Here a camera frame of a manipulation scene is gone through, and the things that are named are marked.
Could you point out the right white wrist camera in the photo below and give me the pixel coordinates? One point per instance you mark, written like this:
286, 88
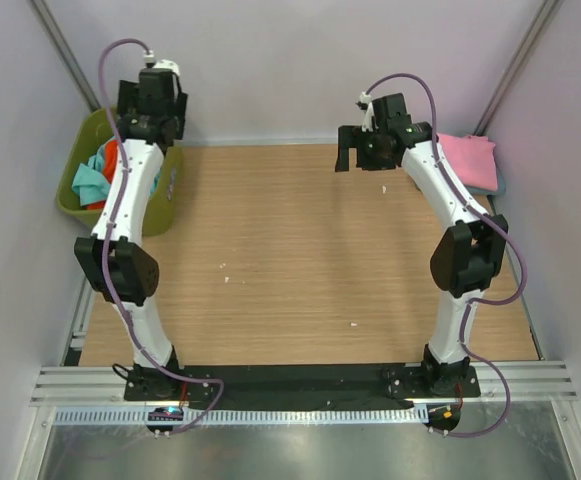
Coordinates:
365, 104

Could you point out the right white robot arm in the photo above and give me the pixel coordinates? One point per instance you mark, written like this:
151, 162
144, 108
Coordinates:
470, 252

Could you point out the teal t shirt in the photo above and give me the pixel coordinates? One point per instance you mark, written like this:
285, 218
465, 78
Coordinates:
90, 182

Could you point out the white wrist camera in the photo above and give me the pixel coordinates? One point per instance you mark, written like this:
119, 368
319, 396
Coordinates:
151, 61
365, 104

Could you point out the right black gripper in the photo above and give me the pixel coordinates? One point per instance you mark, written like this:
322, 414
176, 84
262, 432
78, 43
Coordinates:
351, 137

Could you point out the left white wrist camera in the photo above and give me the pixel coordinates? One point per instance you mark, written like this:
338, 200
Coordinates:
151, 61

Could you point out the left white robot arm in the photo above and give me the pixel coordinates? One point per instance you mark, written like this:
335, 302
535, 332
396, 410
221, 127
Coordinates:
127, 278

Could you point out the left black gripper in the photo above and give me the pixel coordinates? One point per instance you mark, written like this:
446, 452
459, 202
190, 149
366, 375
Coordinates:
128, 95

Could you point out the grey folded t shirt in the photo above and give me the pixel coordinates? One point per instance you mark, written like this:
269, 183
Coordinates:
500, 190

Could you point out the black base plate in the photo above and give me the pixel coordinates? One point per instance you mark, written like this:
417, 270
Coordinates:
295, 388

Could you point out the orange t shirt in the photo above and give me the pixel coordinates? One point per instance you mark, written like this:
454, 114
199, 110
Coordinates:
110, 167

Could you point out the aluminium frame rail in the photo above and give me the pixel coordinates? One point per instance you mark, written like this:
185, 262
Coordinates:
518, 380

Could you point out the green plastic bin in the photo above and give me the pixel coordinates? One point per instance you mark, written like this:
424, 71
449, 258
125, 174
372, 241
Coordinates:
129, 185

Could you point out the white slotted cable duct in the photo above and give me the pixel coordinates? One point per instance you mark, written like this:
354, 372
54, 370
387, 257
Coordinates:
167, 416

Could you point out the pink folded t shirt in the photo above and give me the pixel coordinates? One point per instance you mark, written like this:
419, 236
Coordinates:
472, 158

